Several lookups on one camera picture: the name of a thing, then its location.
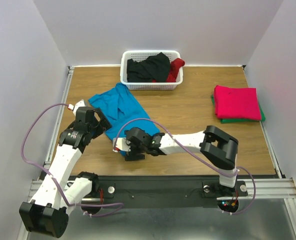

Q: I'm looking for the blue t shirt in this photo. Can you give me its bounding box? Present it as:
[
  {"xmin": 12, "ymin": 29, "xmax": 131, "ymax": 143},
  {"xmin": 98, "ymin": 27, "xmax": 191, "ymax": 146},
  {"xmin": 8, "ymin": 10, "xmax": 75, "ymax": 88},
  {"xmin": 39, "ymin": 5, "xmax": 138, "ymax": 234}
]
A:
[{"xmin": 87, "ymin": 82, "xmax": 161, "ymax": 157}]

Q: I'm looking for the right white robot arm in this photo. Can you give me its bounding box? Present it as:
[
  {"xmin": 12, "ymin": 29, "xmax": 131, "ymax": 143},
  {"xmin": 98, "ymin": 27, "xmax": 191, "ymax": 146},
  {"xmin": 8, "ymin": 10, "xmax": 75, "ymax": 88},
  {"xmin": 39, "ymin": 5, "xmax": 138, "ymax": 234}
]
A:
[{"xmin": 118, "ymin": 125, "xmax": 239, "ymax": 195}]

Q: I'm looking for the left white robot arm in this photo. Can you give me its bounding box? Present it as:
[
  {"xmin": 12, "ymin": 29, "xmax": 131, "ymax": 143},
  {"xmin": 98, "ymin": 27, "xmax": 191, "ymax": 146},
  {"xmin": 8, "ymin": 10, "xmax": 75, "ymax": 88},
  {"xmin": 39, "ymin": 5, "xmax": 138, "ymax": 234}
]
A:
[{"xmin": 19, "ymin": 101, "xmax": 112, "ymax": 238}]

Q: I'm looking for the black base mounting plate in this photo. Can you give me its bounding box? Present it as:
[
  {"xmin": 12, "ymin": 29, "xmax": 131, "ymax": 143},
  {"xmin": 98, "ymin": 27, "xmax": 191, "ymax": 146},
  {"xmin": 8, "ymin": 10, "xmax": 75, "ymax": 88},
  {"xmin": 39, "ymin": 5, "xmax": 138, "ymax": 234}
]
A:
[{"xmin": 39, "ymin": 175, "xmax": 249, "ymax": 210}]

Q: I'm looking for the white perforated plastic basket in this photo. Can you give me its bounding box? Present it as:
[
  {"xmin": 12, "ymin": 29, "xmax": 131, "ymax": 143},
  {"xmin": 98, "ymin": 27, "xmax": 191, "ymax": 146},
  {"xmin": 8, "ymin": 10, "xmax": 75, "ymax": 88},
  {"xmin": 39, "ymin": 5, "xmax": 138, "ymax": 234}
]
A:
[{"xmin": 120, "ymin": 50, "xmax": 183, "ymax": 90}]

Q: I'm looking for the black t shirt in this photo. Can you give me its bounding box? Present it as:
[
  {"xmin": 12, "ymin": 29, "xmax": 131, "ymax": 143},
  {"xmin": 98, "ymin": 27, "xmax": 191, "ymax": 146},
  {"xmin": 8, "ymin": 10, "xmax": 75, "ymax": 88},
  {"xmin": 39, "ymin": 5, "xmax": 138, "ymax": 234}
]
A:
[{"xmin": 126, "ymin": 52, "xmax": 171, "ymax": 83}]

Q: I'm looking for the red t shirt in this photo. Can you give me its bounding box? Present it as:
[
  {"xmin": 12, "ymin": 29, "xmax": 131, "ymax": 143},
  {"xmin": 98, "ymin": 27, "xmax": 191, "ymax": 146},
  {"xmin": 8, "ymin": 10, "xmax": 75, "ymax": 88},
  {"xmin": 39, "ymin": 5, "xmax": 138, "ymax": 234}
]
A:
[{"xmin": 161, "ymin": 58, "xmax": 186, "ymax": 83}]

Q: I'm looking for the folded pink t shirt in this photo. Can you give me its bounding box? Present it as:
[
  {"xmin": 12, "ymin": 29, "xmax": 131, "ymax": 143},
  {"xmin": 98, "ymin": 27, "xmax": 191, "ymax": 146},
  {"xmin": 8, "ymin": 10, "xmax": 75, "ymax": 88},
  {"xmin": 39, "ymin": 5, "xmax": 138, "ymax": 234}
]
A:
[{"xmin": 213, "ymin": 85, "xmax": 262, "ymax": 121}]

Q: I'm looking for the folded green t shirt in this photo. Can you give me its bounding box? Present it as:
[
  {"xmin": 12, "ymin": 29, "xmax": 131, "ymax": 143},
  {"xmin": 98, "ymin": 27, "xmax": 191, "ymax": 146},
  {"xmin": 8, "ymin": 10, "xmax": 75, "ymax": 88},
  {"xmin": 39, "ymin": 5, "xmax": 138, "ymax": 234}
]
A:
[{"xmin": 219, "ymin": 106, "xmax": 266, "ymax": 124}]

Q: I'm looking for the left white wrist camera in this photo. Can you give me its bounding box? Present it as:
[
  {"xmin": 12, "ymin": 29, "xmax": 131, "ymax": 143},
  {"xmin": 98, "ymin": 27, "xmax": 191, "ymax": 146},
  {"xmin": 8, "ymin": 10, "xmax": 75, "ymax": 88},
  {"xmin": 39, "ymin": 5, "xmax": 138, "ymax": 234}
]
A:
[{"xmin": 67, "ymin": 99, "xmax": 86, "ymax": 112}]

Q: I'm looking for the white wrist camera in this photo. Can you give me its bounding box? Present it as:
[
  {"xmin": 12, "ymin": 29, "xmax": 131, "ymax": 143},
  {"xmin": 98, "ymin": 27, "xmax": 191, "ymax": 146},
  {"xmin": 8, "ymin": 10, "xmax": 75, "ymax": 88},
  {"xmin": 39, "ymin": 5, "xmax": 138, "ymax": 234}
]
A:
[
  {"xmin": 112, "ymin": 137, "xmax": 131, "ymax": 152},
  {"xmin": 67, "ymin": 99, "xmax": 86, "ymax": 112}
]

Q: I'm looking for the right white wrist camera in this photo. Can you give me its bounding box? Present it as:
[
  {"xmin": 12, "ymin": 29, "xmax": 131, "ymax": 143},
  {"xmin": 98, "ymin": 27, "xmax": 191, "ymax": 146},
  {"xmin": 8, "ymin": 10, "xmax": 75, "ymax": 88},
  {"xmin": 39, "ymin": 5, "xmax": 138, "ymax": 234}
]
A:
[{"xmin": 112, "ymin": 137, "xmax": 131, "ymax": 152}]

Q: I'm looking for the left aluminium frame rail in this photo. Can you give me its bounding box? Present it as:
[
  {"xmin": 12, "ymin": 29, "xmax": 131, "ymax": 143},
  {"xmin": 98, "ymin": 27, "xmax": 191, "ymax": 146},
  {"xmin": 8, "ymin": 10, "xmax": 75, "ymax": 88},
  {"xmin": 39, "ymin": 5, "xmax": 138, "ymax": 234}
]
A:
[{"xmin": 43, "ymin": 66, "xmax": 75, "ymax": 169}]

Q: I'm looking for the aluminium frame rail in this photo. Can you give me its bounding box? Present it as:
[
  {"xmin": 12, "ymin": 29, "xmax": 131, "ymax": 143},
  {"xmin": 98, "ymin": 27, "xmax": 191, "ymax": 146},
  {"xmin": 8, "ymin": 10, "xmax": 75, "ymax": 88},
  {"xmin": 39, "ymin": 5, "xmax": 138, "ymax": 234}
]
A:
[
  {"xmin": 28, "ymin": 178, "xmax": 296, "ymax": 200},
  {"xmin": 43, "ymin": 66, "xmax": 75, "ymax": 169},
  {"xmin": 241, "ymin": 64, "xmax": 296, "ymax": 201}
]

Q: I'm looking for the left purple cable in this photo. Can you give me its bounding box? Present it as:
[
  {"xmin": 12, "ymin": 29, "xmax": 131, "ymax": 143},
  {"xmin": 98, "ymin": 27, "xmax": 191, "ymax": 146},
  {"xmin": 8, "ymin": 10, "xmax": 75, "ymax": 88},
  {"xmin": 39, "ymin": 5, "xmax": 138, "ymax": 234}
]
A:
[{"xmin": 22, "ymin": 103, "xmax": 125, "ymax": 218}]

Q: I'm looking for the right aluminium frame rail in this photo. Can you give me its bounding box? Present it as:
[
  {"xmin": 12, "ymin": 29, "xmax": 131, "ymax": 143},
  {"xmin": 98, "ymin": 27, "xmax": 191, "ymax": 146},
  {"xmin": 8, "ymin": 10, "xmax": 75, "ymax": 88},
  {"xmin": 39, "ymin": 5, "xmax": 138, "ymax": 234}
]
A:
[{"xmin": 241, "ymin": 64, "xmax": 296, "ymax": 201}]

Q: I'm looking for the front aluminium frame rail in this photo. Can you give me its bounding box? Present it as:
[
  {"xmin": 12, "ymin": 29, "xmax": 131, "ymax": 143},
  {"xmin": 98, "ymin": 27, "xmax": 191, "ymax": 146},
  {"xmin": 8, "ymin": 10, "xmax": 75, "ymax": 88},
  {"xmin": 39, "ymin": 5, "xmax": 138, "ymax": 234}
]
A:
[{"xmin": 28, "ymin": 178, "xmax": 296, "ymax": 200}]

